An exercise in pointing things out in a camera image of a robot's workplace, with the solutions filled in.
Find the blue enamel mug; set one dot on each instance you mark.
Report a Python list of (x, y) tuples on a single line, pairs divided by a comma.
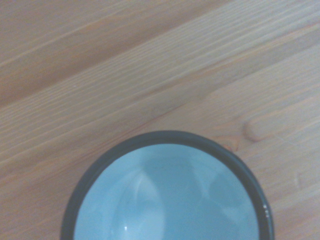
[(162, 200)]

